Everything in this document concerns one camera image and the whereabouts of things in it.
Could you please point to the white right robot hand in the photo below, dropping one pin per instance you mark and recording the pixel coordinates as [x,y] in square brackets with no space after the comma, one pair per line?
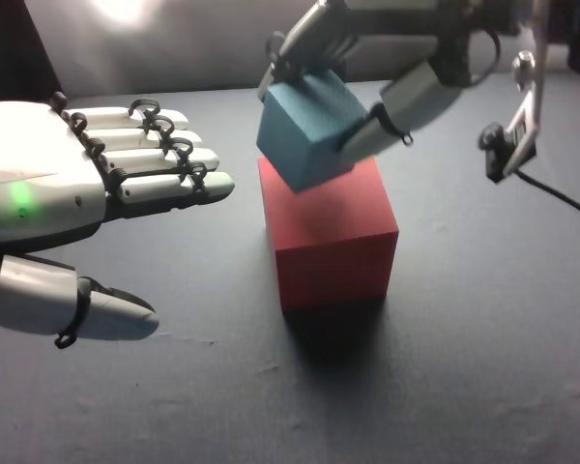
[411,29]

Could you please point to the red cube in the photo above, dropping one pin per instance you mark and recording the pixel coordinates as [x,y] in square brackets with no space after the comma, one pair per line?
[333,241]

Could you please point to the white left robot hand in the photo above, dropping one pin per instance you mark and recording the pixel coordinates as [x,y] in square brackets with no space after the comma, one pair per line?
[38,159]

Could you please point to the blue foam cube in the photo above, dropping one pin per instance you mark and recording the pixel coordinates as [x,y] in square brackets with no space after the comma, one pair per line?
[309,130]

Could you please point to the dark brown board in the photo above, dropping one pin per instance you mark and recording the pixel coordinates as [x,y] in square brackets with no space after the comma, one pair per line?
[9,48]

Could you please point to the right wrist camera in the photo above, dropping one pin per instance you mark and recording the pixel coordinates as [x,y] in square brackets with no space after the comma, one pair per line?
[493,145]

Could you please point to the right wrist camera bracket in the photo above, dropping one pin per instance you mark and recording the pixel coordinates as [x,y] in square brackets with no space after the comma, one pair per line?
[524,116]

